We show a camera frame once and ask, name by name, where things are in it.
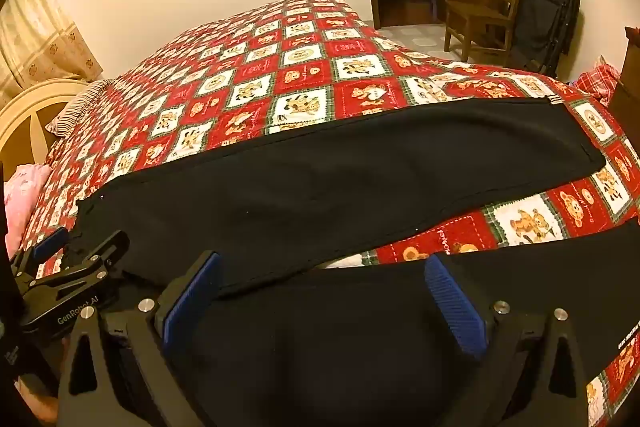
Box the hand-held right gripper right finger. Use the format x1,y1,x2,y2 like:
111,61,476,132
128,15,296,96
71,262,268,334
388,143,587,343
424,254,591,427

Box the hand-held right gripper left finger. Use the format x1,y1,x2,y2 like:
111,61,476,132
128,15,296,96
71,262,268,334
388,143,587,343
60,251,223,427

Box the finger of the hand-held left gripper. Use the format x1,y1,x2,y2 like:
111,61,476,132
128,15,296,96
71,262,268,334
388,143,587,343
10,227,71,280
62,229,131,283

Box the black pants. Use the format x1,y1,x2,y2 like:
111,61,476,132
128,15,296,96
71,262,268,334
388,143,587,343
75,96,640,427

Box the pink cloth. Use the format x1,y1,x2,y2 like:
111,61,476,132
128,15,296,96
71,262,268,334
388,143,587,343
4,164,51,253

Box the cream wooden headboard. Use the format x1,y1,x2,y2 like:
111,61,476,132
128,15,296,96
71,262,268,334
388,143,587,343
0,78,91,172

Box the striped pillow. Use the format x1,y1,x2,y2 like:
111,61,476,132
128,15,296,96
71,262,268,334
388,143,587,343
46,79,116,138

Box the beige patterned curtain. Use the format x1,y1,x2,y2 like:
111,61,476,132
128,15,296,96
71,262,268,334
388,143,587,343
0,0,103,108

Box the red checkered printed blanket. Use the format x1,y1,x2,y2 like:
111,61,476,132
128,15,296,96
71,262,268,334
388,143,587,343
20,0,640,427

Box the brown box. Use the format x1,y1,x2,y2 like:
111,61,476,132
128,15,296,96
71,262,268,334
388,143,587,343
607,74,640,132

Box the red plaid cloth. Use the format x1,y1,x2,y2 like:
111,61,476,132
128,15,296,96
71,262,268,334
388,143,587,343
572,63,623,102

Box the wooden chair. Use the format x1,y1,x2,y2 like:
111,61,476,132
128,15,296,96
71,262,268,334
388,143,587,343
444,0,523,62

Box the black bag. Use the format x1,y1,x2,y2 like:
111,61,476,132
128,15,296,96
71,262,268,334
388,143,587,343
509,0,582,78

